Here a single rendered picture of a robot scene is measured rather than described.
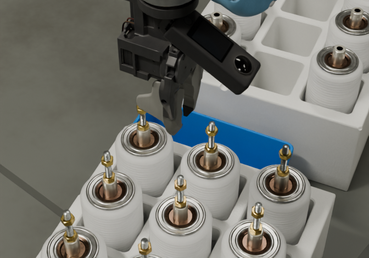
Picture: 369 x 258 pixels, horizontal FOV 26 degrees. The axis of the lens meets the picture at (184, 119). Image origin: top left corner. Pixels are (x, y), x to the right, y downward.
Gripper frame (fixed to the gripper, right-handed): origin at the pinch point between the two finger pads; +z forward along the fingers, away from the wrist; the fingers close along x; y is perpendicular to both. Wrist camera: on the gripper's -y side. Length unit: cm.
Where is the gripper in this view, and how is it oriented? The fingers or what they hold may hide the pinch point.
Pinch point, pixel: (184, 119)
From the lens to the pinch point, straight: 104.4
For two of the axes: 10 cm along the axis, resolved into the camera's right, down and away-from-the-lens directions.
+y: -8.9, -3.2, 3.1
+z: 0.0, 7.0, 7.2
